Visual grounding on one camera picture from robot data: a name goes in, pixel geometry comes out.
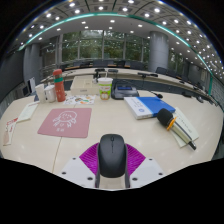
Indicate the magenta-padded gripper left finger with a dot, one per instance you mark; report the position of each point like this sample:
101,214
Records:
75,170

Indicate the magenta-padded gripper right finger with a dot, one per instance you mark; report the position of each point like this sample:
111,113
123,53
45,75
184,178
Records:
148,170

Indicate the black computer mouse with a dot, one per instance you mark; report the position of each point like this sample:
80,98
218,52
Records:
112,156

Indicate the pink printed mouse pad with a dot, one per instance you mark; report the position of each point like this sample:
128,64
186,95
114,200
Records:
66,122

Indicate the black handheld microphone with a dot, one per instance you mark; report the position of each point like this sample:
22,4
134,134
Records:
165,117

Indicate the white booklet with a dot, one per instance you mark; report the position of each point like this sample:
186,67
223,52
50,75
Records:
188,126

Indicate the blue and white book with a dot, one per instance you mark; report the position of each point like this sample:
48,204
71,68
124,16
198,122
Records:
150,106

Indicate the white sticker sheet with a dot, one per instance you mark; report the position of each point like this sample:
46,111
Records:
79,99

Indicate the white leaflet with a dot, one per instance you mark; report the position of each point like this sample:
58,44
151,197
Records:
28,111

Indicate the red and white pamphlet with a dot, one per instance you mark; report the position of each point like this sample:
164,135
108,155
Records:
10,130

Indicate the white lidded mug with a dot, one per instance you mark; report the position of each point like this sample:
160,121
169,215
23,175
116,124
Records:
50,94

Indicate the red bottle with green band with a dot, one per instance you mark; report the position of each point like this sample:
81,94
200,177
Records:
60,90

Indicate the black desktop device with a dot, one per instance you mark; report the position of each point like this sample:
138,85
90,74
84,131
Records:
124,91

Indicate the stack of white paper cups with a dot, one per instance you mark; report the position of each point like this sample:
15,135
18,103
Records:
40,93

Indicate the cream cardboard box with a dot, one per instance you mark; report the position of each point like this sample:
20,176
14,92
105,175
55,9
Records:
84,86

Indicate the printed paper cup with straw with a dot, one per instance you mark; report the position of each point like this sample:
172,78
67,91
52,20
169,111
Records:
105,89

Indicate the dark office chairs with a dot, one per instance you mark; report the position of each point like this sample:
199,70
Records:
161,70

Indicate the ceiling lights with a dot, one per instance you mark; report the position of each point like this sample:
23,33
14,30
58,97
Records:
112,21

